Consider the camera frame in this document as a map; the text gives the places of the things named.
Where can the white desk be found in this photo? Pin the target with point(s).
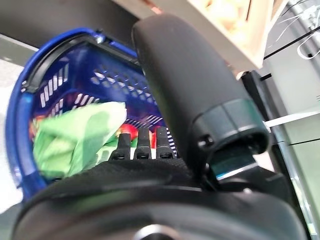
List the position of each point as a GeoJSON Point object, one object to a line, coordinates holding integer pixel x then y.
{"type": "Point", "coordinates": [292, 120]}

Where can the green white napa cabbage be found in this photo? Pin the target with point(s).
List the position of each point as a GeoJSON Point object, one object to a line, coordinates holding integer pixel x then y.
{"type": "Point", "coordinates": [75, 130]}

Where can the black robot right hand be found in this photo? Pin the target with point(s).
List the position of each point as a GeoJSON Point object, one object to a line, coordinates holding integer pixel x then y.
{"type": "Point", "coordinates": [190, 87]}

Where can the blue plastic shopping basket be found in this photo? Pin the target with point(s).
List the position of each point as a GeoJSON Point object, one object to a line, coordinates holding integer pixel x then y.
{"type": "Point", "coordinates": [17, 130]}

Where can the wooden potato crate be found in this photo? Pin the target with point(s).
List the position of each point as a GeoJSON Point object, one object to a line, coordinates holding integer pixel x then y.
{"type": "Point", "coordinates": [240, 47]}

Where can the red apple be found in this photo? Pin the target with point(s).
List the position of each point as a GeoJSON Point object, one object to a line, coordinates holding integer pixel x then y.
{"type": "Point", "coordinates": [128, 131]}

